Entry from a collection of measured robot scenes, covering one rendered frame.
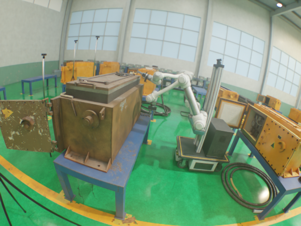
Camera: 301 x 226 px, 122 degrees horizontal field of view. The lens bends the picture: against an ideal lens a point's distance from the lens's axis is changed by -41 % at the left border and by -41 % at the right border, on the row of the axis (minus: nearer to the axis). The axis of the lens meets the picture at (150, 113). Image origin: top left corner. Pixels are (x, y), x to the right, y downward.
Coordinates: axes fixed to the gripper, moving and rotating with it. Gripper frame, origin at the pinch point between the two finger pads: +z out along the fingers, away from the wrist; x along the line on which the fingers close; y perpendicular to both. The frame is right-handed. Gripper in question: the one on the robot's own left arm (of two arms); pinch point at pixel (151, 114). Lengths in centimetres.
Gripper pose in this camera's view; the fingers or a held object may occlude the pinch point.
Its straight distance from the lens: 226.9
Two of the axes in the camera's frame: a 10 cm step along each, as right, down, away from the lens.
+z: -1.5, 9.3, 3.5
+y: -1.6, 3.2, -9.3
